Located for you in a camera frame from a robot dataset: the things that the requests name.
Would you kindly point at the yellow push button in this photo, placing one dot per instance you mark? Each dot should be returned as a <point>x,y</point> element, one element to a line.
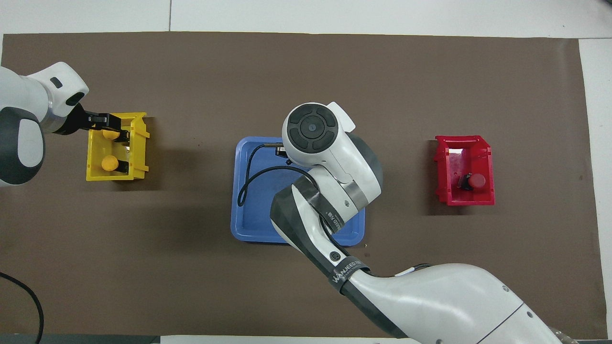
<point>109,164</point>
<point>111,135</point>

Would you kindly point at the red push button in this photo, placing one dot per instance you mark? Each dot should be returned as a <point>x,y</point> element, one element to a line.
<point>477,180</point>

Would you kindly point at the yellow plastic bin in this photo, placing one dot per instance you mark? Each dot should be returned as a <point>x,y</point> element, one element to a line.
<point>93,148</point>

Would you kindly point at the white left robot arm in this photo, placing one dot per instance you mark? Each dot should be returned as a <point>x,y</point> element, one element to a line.
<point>24,95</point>

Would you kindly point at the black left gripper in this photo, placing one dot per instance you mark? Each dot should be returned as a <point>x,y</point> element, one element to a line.
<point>74,122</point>

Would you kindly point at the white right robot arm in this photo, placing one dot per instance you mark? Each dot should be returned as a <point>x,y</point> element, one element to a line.
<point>334,157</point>

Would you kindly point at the brown table mat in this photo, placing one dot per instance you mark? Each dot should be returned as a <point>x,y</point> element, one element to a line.
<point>306,71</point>

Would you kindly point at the blue plastic tray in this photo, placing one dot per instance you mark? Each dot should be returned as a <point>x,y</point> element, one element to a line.
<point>258,220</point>

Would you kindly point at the red plastic bin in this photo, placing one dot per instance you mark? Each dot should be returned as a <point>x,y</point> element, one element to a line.
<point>454,191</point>

